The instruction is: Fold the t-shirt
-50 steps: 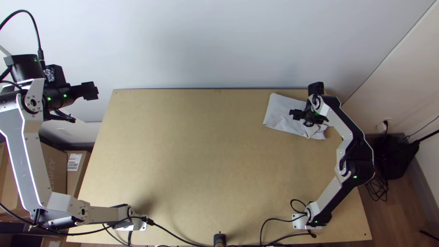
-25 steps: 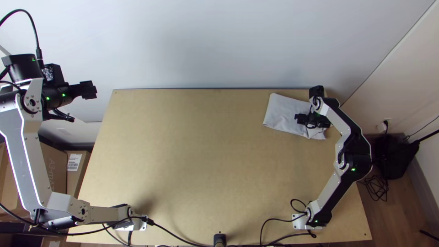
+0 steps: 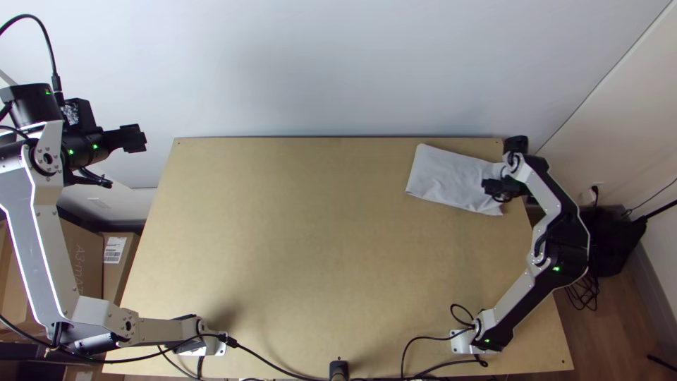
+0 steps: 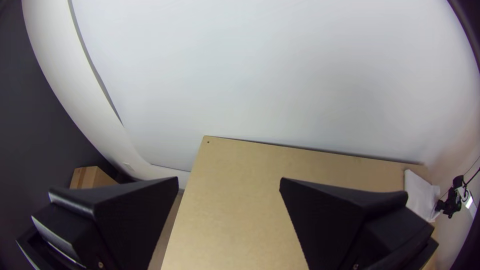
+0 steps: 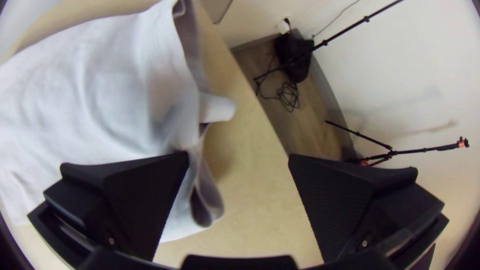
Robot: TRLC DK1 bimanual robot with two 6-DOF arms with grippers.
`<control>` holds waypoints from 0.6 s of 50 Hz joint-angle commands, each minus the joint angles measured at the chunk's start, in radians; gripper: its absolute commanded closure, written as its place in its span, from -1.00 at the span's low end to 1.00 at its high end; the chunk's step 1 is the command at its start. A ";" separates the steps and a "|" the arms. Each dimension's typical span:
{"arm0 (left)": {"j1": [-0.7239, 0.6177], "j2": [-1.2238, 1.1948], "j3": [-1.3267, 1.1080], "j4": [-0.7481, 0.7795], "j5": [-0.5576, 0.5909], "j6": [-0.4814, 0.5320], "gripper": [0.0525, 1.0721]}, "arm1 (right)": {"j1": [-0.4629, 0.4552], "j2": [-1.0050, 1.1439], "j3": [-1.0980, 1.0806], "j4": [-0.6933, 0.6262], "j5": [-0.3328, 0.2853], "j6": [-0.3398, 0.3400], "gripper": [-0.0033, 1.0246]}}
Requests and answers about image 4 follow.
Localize cardboard box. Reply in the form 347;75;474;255
70;166;119;190

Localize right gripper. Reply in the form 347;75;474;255
434;193;463;219

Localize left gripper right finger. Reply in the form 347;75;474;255
279;177;439;270

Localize black cable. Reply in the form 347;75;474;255
463;156;480;187

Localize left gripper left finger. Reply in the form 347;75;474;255
31;176;180;270

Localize grey t-shirt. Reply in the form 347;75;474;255
403;169;442;223

